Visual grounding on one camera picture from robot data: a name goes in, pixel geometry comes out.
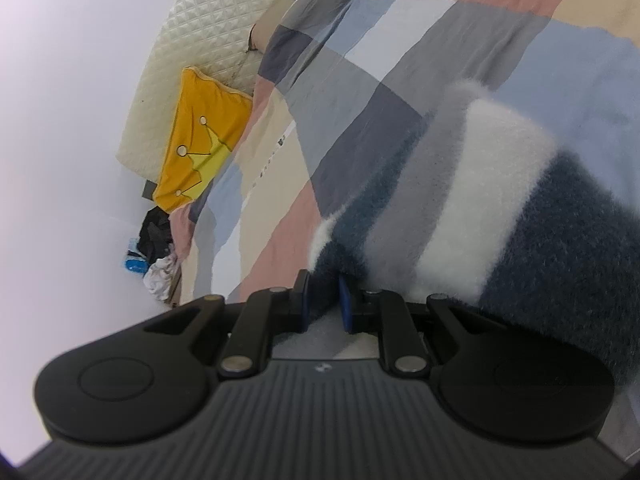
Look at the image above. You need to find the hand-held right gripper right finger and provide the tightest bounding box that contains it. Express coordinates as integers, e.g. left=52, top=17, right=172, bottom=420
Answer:
left=339, top=274, right=506, bottom=380

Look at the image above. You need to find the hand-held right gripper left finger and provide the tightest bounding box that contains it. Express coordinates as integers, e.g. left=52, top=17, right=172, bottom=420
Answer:
left=142, top=269, right=311, bottom=380

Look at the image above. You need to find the cream sweater with navy stripes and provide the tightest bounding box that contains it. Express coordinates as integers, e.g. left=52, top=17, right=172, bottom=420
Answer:
left=309, top=79, right=640, bottom=386

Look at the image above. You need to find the cardboard box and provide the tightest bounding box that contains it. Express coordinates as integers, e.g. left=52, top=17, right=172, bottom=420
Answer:
left=167, top=260, right=185, bottom=307

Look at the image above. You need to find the white crumpled cloth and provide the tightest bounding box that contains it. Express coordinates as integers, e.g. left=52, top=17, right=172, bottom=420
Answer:
left=143, top=254, right=182, bottom=302

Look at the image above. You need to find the black clothing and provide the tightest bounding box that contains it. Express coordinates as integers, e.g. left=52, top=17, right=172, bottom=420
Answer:
left=136, top=206, right=174, bottom=266

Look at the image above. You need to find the blue packet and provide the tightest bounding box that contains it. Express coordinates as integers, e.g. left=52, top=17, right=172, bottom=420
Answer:
left=124, top=237, right=149, bottom=275

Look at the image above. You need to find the yellow crown pillow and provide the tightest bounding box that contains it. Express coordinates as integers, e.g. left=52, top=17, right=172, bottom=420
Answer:
left=152, top=66, right=254, bottom=212

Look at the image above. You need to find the checkered patchwork quilt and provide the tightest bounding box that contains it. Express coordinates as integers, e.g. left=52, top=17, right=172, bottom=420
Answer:
left=172, top=0, right=640, bottom=307

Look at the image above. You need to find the cream quilted headboard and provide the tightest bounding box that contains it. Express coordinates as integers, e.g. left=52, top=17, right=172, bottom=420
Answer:
left=116, top=0, right=331, bottom=181

